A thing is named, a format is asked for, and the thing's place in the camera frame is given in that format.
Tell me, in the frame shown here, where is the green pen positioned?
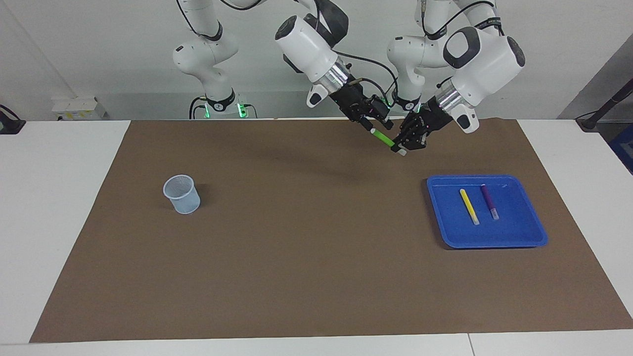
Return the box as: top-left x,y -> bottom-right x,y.
370,128 -> 407,157

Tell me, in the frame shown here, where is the yellow pen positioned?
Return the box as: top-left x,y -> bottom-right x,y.
459,188 -> 481,226

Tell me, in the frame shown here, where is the purple pen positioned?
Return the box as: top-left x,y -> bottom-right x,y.
480,184 -> 499,221

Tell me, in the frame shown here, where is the blue plastic tray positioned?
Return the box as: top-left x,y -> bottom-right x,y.
426,174 -> 548,249

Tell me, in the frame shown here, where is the brown table mat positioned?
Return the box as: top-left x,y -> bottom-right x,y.
30,118 -> 633,343

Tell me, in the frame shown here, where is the black stand pole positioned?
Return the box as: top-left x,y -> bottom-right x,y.
576,79 -> 633,132

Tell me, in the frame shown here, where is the blue crate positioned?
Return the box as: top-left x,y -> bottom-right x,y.
609,124 -> 633,175

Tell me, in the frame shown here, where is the pale blue mesh pen cup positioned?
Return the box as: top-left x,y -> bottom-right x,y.
163,174 -> 201,215

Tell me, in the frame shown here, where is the white box with yellow labels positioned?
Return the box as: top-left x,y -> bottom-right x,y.
51,96 -> 107,121

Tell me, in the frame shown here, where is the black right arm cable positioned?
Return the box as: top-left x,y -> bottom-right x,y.
176,0 -> 399,107

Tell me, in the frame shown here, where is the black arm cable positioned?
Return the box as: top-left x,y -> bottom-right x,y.
176,0 -> 399,107
414,0 -> 497,40

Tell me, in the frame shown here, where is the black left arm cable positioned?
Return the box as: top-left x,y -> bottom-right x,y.
414,0 -> 497,40

